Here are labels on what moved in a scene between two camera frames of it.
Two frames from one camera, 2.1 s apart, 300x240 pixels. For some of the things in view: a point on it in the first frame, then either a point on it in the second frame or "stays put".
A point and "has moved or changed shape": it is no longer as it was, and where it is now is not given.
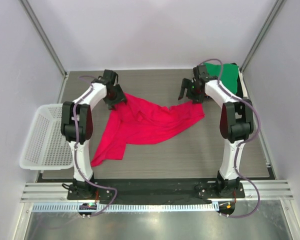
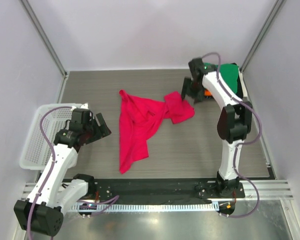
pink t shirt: [136, 122] has moved or changed shape
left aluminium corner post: [45, 38] stays put
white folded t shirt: [244, 88] stays put
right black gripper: [198, 99] stays put
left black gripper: [120, 98] to [102, 131]
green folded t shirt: [229, 73] stays put
